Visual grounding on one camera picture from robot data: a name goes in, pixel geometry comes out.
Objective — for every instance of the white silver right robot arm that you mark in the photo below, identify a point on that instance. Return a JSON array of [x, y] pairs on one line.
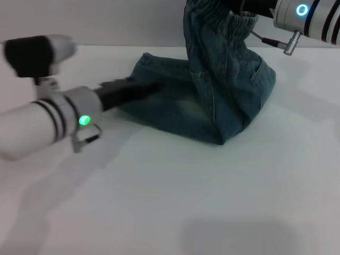
[[310, 16]]

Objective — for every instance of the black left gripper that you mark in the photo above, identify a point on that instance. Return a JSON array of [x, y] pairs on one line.
[[122, 93]]

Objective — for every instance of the blue denim shorts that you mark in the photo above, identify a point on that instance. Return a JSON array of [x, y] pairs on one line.
[[225, 79]]

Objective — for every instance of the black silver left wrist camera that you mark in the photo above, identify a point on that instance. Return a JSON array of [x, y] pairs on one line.
[[29, 55]]

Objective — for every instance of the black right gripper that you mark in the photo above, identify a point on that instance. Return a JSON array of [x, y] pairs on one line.
[[260, 6]]

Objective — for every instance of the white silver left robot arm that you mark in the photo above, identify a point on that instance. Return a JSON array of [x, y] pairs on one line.
[[32, 127]]

